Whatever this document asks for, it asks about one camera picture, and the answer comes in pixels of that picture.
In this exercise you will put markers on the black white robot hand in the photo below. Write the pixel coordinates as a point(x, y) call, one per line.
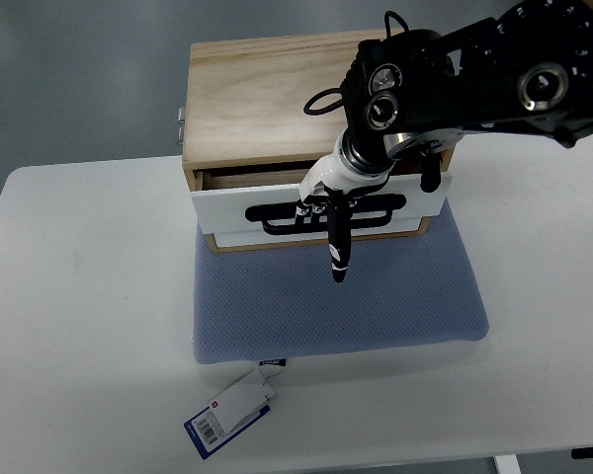
point(333, 207)

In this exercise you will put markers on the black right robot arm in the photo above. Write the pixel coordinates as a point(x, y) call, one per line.
point(411, 95)

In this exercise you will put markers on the wooden drawer cabinet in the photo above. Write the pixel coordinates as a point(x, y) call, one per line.
point(248, 143)

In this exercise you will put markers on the blue mesh cushion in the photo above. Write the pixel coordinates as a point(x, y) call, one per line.
point(284, 303)

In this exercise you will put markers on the white blue price tag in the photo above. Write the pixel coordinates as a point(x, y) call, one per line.
point(230, 413)

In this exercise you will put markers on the white table leg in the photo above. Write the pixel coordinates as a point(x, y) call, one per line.
point(507, 464)

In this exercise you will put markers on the black object under table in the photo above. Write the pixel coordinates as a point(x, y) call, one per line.
point(582, 453)

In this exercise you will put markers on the grey metal bracket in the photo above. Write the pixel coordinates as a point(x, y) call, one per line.
point(181, 116)

